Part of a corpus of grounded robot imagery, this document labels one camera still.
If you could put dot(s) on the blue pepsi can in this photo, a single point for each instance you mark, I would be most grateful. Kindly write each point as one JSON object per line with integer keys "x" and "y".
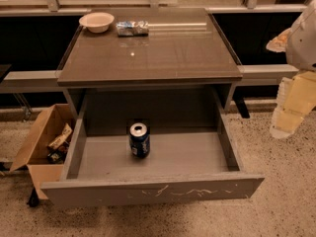
{"x": 139, "y": 140}

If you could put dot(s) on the grey cabinet with glass top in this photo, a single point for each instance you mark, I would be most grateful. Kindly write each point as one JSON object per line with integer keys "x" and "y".
{"x": 181, "y": 42}

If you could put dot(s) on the open grey drawer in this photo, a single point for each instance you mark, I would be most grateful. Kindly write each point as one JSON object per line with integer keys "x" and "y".
{"x": 192, "y": 153}

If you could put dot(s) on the silver blue snack bag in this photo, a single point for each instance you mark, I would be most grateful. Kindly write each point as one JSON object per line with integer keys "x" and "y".
{"x": 132, "y": 28}

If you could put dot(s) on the snack packet in box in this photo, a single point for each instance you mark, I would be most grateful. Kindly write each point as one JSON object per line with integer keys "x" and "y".
{"x": 60, "y": 139}

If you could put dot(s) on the white paper bowl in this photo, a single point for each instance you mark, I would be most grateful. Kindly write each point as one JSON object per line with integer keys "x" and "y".
{"x": 97, "y": 22}

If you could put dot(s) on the brown cardboard box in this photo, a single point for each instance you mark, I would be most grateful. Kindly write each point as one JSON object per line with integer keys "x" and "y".
{"x": 33, "y": 152}

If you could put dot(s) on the grey wall ledge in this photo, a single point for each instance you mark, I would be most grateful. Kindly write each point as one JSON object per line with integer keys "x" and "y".
{"x": 52, "y": 81}

